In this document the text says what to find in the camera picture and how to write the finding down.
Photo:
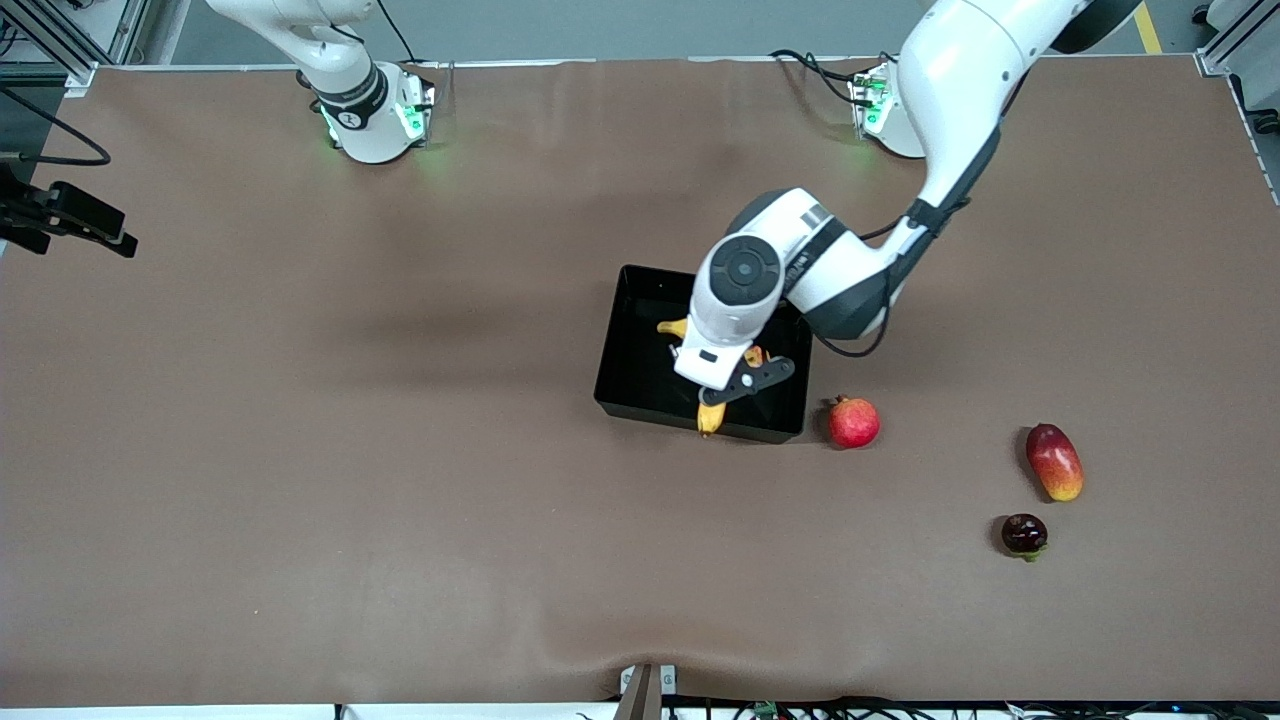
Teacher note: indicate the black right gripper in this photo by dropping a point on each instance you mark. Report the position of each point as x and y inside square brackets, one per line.
[28, 214]

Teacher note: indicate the black plastic box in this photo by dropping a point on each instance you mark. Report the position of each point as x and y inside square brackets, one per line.
[640, 380]

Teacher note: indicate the yellow banana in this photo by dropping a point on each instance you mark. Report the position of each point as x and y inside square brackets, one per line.
[711, 418]

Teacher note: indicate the red yellow apple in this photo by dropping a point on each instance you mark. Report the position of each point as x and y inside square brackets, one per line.
[755, 356]

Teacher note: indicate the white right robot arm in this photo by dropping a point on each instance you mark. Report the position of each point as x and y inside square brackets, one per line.
[370, 130]

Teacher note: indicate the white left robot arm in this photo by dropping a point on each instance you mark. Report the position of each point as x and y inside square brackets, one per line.
[950, 90]

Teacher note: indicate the red pomegranate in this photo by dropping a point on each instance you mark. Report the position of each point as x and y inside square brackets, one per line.
[853, 423]

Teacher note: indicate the dark purple mangosteen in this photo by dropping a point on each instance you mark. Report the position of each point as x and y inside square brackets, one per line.
[1024, 534]

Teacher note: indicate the red yellow mango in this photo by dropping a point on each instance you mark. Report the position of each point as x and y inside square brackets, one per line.
[1055, 462]

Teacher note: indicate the aluminium frame post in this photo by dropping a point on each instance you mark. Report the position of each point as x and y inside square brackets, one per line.
[120, 30]
[1225, 55]

